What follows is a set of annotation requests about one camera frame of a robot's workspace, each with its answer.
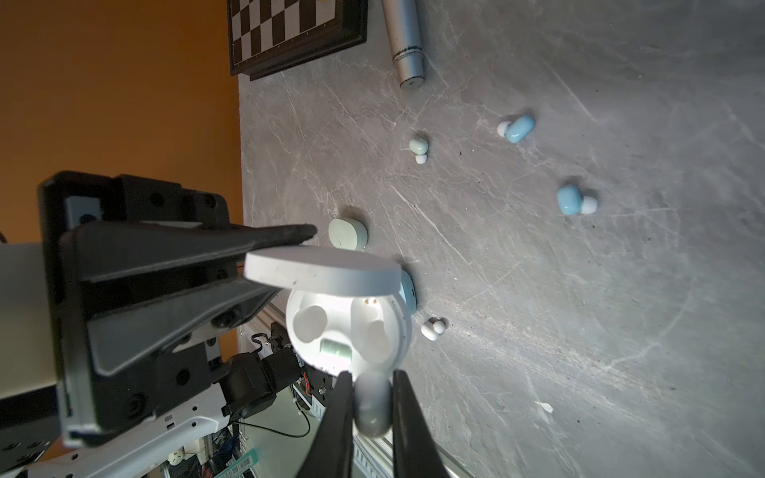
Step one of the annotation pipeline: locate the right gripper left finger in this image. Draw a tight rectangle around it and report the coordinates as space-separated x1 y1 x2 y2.
296 372 354 478

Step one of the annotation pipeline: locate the blue charging case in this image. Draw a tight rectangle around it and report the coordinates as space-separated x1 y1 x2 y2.
400 269 418 315

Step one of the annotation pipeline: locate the blue earbud upper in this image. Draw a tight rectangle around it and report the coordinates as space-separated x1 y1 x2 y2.
496 115 536 145

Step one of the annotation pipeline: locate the green earbud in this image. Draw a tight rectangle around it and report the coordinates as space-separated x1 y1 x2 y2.
354 372 392 438

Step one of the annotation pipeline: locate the silver microphone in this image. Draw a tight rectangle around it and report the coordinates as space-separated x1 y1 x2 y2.
382 0 426 90

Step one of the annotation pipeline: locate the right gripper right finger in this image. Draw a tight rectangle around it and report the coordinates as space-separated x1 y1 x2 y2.
392 370 448 478

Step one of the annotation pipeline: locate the black white chessboard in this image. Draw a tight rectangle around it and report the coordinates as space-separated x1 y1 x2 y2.
226 0 369 81

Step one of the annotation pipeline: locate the blue earbud lower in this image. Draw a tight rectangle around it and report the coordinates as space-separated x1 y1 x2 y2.
556 184 599 216

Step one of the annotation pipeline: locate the white charging case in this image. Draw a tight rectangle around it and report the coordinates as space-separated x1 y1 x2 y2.
244 246 412 378

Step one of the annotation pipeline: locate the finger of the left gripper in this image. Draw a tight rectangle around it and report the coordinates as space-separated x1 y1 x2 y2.
59 221 317 281
88 278 279 376

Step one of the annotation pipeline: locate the green charging case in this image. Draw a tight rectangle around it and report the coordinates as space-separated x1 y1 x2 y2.
328 217 369 251

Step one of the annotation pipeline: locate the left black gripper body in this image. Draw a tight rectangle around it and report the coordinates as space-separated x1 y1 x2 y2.
38 171 263 447

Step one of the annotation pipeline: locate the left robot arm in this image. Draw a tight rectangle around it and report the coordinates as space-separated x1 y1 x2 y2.
1 171 317 477

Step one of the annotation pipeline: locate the white earbud by blue case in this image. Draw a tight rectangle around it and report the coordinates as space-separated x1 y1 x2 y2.
420 319 447 342

